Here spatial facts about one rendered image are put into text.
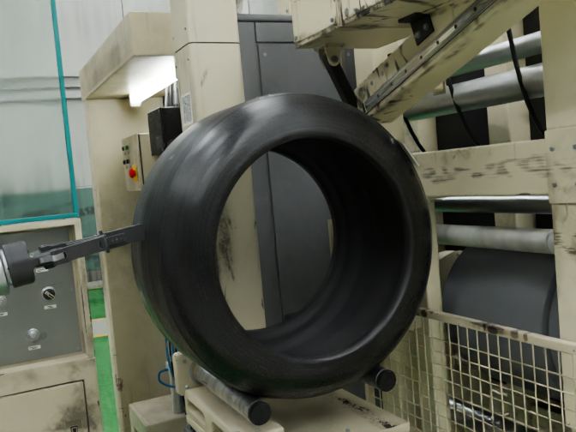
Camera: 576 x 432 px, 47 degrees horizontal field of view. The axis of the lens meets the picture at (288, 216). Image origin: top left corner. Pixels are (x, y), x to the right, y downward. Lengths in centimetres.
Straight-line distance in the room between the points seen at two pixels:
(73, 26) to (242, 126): 953
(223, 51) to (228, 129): 45
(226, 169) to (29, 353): 92
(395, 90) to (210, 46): 44
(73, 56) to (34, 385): 894
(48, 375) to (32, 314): 17
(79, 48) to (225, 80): 904
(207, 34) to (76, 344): 89
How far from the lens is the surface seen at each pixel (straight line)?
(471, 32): 136
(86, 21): 1069
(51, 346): 189
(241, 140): 117
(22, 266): 118
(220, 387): 140
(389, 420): 146
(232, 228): 158
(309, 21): 160
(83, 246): 118
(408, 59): 150
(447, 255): 215
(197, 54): 159
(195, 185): 115
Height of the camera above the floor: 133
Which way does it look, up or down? 4 degrees down
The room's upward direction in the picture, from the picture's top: 5 degrees counter-clockwise
